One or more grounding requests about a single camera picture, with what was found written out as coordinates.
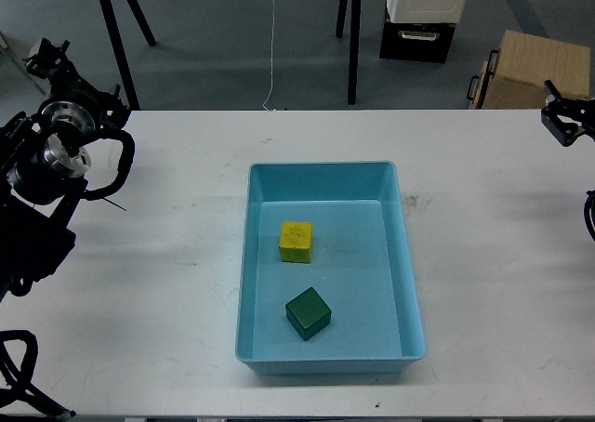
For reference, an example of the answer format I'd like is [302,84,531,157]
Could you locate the yellow wooden cube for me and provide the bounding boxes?
[278,221,313,263]

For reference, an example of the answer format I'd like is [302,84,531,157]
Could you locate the black right table legs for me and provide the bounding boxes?
[335,0,362,105]

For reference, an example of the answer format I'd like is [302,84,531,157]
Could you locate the black table legs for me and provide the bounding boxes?
[92,0,157,111]
[335,0,362,105]

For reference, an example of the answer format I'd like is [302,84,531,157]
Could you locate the light blue plastic bin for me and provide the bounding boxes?
[236,161,426,375]

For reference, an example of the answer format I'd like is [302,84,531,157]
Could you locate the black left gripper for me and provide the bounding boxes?
[24,38,131,129]

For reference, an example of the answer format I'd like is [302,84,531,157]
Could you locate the green wooden cube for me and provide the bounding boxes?
[285,287,332,341]

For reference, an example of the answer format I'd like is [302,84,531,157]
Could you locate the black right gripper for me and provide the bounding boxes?
[541,79,595,147]

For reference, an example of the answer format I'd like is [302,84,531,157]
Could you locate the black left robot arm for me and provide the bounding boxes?
[1,39,135,297]

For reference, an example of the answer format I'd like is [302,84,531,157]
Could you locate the white hanging cord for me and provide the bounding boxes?
[262,0,290,113]

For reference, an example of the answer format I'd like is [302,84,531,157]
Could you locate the black left table legs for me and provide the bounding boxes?
[92,0,157,111]

